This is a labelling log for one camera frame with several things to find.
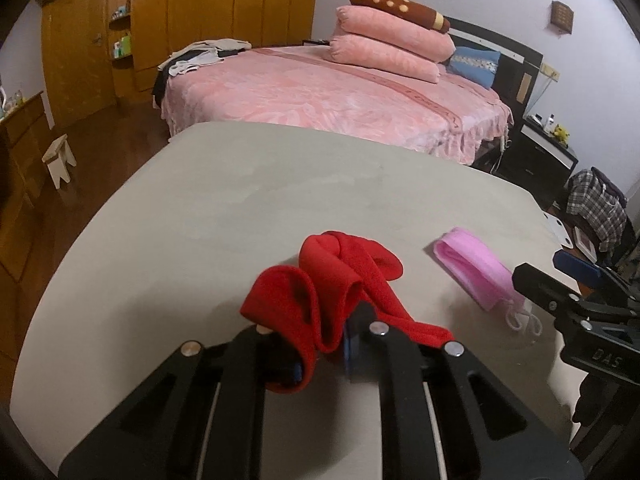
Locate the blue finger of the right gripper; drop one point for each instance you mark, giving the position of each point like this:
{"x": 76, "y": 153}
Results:
{"x": 582, "y": 271}

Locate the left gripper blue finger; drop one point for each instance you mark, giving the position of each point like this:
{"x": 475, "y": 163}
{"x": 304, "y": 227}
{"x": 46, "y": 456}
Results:
{"x": 358, "y": 357}

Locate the red fleece cloth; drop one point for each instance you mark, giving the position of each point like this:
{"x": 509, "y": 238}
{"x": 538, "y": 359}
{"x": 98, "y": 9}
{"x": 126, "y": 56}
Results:
{"x": 308, "y": 304}

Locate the framed picture on floor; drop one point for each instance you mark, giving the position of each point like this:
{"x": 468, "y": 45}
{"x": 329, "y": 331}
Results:
{"x": 585, "y": 245}

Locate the white bathroom scale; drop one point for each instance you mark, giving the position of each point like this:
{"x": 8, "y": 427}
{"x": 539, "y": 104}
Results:
{"x": 559, "y": 231}

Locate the pink face mask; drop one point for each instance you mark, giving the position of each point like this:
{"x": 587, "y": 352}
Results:
{"x": 485, "y": 278}

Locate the black white nightstand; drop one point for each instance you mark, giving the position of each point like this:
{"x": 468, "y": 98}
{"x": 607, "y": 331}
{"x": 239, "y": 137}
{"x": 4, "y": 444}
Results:
{"x": 535, "y": 161}

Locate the yellow plush toy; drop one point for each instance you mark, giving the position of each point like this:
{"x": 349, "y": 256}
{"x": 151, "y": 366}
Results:
{"x": 561, "y": 135}

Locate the white bottle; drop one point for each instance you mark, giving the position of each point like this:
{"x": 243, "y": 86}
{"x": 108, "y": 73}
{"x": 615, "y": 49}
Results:
{"x": 549, "y": 126}

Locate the black headboard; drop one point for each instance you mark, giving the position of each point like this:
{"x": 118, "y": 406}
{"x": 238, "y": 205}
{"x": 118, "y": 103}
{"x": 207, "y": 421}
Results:
{"x": 518, "y": 67}

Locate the blue cushion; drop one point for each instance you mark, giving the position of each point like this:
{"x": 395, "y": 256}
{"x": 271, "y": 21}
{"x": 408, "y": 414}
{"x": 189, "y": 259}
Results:
{"x": 479, "y": 66}

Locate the grey table cloth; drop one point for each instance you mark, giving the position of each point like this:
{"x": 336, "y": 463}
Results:
{"x": 172, "y": 254}

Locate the bed with pink cover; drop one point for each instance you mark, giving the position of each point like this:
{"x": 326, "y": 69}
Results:
{"x": 300, "y": 87}

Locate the lower pink pillow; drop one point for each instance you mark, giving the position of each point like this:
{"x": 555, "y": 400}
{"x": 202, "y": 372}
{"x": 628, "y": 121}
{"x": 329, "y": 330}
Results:
{"x": 369, "y": 53}

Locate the pink pillow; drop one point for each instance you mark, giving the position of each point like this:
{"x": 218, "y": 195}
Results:
{"x": 381, "y": 26}
{"x": 369, "y": 53}

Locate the upper pink pillow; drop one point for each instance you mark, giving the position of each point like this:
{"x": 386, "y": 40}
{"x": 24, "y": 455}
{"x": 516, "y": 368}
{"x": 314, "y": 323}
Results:
{"x": 381, "y": 26}

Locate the brown dotted bolster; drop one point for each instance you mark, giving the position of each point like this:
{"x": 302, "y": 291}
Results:
{"x": 410, "y": 11}

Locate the clothes pile on bed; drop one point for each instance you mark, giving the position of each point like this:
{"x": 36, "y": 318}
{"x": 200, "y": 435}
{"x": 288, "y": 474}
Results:
{"x": 191, "y": 58}

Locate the wooden sideboard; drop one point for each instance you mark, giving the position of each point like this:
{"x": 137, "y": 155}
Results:
{"x": 25, "y": 133}

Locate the small white stool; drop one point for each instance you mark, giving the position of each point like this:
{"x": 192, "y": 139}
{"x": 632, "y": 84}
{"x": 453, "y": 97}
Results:
{"x": 57, "y": 158}

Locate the wooden wardrobe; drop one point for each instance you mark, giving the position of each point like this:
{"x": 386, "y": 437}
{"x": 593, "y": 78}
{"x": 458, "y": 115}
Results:
{"x": 98, "y": 53}

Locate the right wall lamp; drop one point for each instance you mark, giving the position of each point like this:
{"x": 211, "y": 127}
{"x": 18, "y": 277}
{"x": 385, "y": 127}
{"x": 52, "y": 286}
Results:
{"x": 562, "y": 17}

